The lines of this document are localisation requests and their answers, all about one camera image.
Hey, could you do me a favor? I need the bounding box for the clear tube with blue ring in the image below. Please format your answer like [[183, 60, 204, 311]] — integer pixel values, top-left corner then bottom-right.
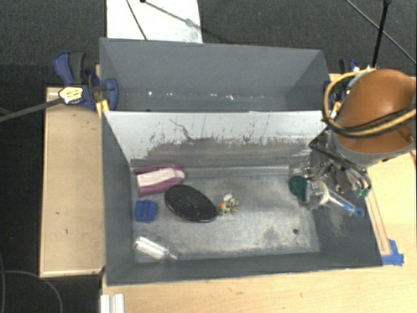
[[321, 187, 366, 220]]

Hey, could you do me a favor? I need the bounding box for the black oval disc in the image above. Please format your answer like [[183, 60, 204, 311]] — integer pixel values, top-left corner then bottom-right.
[[164, 183, 218, 224]]

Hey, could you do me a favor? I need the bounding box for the blue sponge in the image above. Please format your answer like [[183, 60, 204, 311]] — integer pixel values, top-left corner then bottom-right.
[[134, 200, 158, 223]]

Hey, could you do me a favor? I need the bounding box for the grey metal bin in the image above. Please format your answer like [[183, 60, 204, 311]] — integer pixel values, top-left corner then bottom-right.
[[98, 37, 384, 286]]

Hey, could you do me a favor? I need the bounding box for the clear plastic bottle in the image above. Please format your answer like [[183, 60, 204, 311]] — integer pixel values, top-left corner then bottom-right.
[[132, 236, 179, 261]]

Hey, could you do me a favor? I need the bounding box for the dark green round thing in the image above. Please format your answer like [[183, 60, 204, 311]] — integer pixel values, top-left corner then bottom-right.
[[287, 175, 309, 202]]

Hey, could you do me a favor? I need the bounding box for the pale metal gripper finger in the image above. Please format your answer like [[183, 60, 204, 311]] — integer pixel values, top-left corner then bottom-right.
[[304, 180, 327, 210], [289, 162, 314, 179]]

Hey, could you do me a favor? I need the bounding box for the pale wood board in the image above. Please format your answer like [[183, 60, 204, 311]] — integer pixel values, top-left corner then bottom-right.
[[39, 86, 106, 278]]

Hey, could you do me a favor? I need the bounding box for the small spotted toy animal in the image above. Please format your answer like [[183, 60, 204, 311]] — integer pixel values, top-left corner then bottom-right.
[[217, 192, 242, 216]]

